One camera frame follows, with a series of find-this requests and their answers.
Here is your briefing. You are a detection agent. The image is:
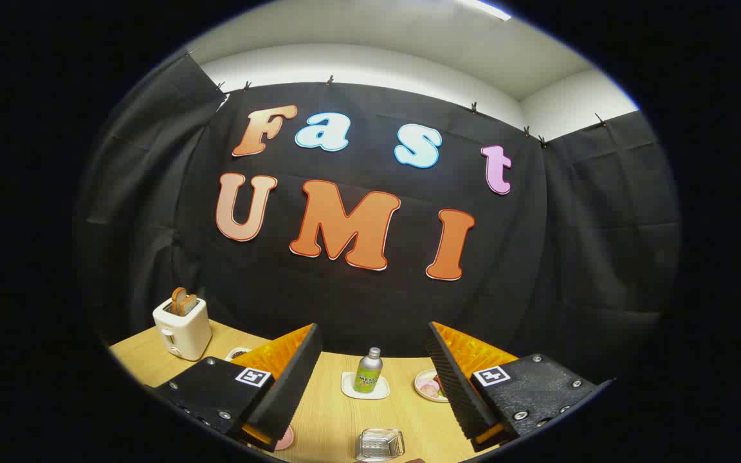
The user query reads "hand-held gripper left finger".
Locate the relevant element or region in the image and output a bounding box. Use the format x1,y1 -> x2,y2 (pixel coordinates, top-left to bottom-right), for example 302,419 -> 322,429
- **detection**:
152,323 -> 323,452

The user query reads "cream white toaster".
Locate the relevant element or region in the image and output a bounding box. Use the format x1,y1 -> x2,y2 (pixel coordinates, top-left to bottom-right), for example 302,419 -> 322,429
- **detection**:
152,296 -> 212,361

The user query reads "white square coaster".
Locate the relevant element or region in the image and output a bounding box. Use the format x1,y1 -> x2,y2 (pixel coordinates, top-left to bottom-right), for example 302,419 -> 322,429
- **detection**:
341,371 -> 390,401

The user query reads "green label metal bottle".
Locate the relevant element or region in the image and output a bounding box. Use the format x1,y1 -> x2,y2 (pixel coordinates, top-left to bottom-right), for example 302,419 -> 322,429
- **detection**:
354,347 -> 384,394

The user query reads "oval white food plate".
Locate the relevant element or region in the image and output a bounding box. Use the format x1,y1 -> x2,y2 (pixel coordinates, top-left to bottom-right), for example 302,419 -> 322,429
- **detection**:
414,369 -> 452,403

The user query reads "brown toast slice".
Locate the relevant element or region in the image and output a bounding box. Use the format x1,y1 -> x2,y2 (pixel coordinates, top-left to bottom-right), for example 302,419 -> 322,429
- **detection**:
172,287 -> 197,316

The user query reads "perforated metal tray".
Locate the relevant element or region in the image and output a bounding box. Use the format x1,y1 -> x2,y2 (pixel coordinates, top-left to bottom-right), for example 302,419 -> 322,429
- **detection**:
355,428 -> 405,462

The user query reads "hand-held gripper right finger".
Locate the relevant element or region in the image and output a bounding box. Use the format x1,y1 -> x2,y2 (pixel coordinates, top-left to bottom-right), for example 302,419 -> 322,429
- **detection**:
426,322 -> 612,452

